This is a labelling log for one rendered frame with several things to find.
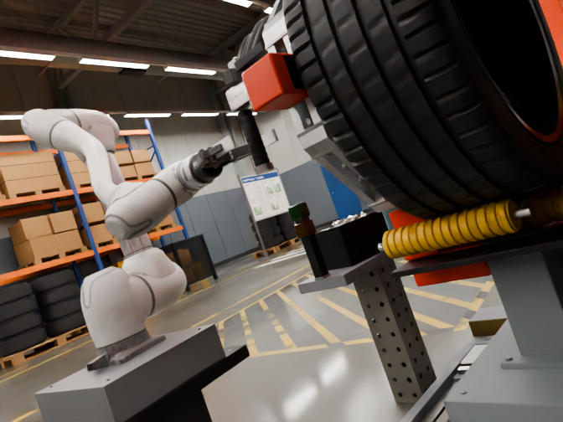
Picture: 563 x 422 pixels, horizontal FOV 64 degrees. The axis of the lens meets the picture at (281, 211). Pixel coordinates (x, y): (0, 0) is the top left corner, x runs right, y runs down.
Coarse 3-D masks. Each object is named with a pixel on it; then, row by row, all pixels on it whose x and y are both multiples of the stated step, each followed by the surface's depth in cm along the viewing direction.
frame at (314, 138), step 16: (272, 16) 83; (272, 32) 81; (272, 48) 81; (288, 48) 79; (304, 112) 82; (304, 128) 81; (320, 128) 78; (304, 144) 81; (320, 144) 80; (320, 160) 83; (336, 160) 85; (336, 176) 86; (352, 176) 87; (368, 192) 89; (384, 208) 91
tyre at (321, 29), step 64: (320, 0) 67; (384, 0) 60; (448, 0) 60; (320, 64) 69; (384, 64) 63; (448, 64) 58; (384, 128) 68; (448, 128) 64; (512, 128) 64; (384, 192) 77; (448, 192) 73; (512, 192) 75
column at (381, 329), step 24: (384, 264) 134; (360, 288) 137; (384, 288) 131; (384, 312) 133; (408, 312) 136; (384, 336) 135; (408, 336) 133; (384, 360) 137; (408, 360) 131; (408, 384) 133
